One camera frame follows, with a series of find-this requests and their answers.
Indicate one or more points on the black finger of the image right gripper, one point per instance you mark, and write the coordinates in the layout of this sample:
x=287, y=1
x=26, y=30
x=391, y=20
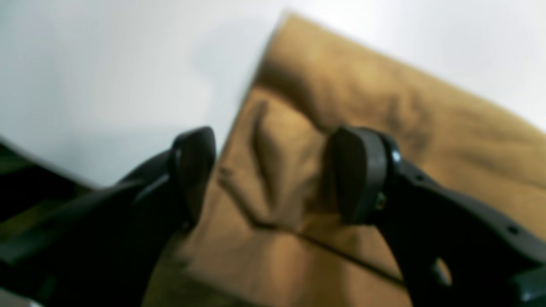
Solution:
x=452, y=250

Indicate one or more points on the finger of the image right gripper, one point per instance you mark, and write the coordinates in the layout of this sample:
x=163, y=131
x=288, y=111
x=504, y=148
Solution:
x=100, y=250

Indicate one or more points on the brown t-shirt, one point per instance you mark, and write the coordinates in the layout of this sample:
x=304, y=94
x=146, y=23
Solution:
x=271, y=232

